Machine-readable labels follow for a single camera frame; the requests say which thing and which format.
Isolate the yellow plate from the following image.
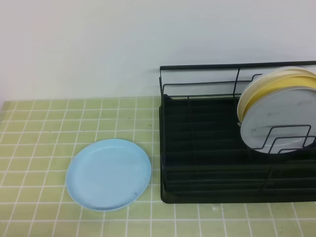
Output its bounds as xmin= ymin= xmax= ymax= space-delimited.
xmin=239 ymin=76 xmax=316 ymax=121

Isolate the light blue plate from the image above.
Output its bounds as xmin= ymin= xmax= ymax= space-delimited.
xmin=65 ymin=139 xmax=152 ymax=211

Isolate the cream plate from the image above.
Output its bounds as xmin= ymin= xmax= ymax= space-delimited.
xmin=237 ymin=67 xmax=316 ymax=122

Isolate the black wire dish rack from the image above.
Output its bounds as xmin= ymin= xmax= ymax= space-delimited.
xmin=159 ymin=61 xmax=316 ymax=203

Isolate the grey white plate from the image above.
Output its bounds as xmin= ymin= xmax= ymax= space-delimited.
xmin=240 ymin=86 xmax=316 ymax=154

